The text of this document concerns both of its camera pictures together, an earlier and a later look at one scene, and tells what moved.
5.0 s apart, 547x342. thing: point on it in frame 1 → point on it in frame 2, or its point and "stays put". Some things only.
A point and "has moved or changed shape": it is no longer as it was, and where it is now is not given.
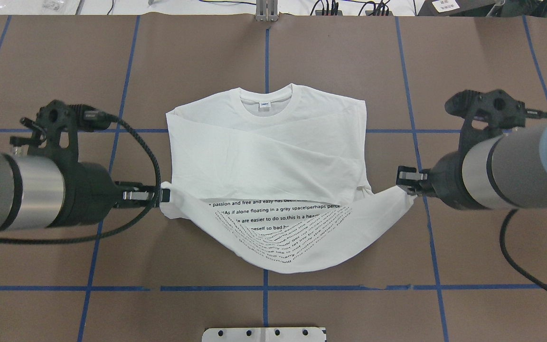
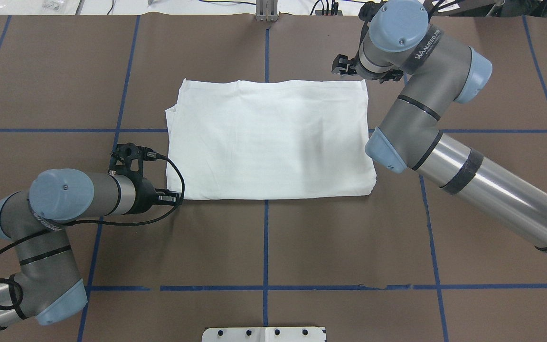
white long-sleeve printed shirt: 278,176 has moved or changed shape
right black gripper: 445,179 → 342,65
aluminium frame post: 267,10 stays put
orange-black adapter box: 328,13 stays put
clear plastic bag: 33,7 stays put
